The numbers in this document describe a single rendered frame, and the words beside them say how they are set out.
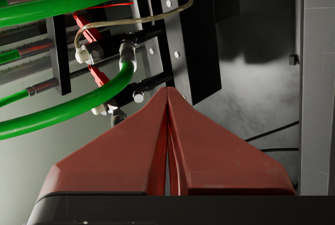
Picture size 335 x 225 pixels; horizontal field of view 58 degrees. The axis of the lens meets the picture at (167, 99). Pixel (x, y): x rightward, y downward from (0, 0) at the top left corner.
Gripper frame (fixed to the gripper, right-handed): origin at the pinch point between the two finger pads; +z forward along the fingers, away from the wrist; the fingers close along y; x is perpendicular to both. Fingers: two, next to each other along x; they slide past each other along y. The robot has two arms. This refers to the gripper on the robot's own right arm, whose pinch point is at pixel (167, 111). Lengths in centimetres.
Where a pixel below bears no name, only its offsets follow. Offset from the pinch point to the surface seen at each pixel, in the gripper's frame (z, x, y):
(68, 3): 13.0, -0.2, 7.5
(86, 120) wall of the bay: 48, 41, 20
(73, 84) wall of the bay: 50, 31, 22
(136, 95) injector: 27.0, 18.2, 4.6
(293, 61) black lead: 34.5, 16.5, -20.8
